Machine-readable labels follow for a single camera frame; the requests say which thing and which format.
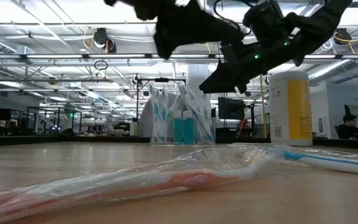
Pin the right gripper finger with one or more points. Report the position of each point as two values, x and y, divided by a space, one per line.
225 81
191 28

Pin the blue toothbrush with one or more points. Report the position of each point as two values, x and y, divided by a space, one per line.
165 115
197 115
156 115
322 160

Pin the teal toothpaste tube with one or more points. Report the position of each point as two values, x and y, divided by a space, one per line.
189 130
178 130

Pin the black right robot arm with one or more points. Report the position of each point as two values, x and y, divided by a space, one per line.
322 21

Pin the white pillar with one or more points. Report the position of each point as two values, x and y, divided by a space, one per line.
194 74

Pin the white yellow wipes canister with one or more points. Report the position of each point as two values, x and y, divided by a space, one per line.
291 109

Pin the person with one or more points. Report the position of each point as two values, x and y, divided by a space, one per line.
348 130
145 121

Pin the orange toothbrush in clear wrapper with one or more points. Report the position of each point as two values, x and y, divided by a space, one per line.
197 182

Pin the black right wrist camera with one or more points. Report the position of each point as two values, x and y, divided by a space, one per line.
266 18

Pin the black aluminium table frame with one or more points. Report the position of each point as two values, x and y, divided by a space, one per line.
26 140

